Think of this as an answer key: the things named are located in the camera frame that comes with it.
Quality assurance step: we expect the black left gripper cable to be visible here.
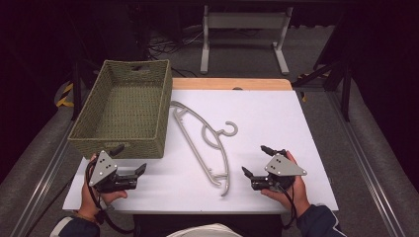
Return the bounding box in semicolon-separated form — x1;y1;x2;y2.
84;157;136;236

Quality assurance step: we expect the green woven basket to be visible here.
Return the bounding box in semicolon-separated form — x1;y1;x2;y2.
67;58;174;160

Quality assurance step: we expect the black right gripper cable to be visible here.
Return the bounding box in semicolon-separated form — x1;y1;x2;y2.
277;184;299;231

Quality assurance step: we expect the white table cover board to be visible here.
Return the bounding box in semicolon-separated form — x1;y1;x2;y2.
62;89;340;215

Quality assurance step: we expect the black metal stand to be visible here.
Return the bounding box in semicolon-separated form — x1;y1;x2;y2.
71;60;84;121
291;48;352;123

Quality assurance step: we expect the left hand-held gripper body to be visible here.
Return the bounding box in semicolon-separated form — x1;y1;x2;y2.
86;150;138;195

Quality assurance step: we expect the person's right hand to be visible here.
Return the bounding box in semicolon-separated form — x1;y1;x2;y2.
261;150;312;219

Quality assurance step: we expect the aluminium floor rail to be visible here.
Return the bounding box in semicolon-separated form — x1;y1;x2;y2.
324;90;413;237
9;121;75;237

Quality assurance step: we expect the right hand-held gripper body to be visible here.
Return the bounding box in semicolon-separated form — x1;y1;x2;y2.
250;153;308;194

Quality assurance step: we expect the bundle of black floor cables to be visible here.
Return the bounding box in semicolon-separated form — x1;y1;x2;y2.
146;31;204;62

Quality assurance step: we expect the grey plastic clothes hanger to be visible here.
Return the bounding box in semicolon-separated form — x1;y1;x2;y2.
169;100;239;198

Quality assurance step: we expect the yellow and black tape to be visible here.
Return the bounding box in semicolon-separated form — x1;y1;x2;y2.
55;82;75;109

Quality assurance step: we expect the white metal stand frame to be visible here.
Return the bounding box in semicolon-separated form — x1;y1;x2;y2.
200;4;294;76

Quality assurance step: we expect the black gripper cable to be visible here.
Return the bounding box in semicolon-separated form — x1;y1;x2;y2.
84;157;136;236
277;184;299;231

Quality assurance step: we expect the person's left hand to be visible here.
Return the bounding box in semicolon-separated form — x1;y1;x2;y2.
77;153;128;221

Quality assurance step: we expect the person's white shirt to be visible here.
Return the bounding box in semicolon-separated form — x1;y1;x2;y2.
166;222;243;237

